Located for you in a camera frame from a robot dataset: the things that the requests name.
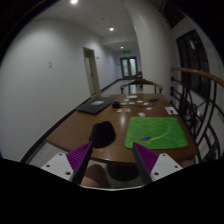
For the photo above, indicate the black computer mouse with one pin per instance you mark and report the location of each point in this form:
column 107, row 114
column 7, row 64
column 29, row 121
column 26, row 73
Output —
column 101, row 134

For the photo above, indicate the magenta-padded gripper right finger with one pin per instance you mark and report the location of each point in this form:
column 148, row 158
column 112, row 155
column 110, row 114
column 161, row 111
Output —
column 147, row 158

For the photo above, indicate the glass double door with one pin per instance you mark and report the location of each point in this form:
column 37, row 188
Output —
column 129, row 67

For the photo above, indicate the green exit sign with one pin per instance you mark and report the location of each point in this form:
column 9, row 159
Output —
column 126, row 51

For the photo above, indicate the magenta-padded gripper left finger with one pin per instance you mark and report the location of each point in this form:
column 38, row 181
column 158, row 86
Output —
column 78, row 157

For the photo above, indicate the green mouse pad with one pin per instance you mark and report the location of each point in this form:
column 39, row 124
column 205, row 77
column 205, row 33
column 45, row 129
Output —
column 156, row 132

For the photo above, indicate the dark framed window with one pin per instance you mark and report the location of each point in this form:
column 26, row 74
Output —
column 193, row 63

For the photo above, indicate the black railing with wooden handrail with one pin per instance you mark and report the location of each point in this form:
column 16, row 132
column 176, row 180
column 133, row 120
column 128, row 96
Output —
column 200, row 110

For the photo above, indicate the small white box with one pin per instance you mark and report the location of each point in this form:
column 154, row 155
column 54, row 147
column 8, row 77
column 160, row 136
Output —
column 132, row 97

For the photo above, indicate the closed black laptop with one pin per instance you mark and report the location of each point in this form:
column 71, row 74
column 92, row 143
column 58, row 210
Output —
column 96, row 105

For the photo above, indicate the open side doorway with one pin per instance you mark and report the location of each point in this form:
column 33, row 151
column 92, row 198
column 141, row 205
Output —
column 91, row 71

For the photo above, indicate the small white sticker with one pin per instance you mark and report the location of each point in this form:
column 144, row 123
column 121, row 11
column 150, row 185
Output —
column 141, row 114
column 119, row 110
column 149, row 108
column 127, row 109

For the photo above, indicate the ceiling lights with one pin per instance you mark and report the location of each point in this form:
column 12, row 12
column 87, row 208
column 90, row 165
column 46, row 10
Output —
column 111, row 29

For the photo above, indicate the wooden armchair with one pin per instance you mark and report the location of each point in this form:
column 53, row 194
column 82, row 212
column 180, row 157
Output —
column 141, row 82

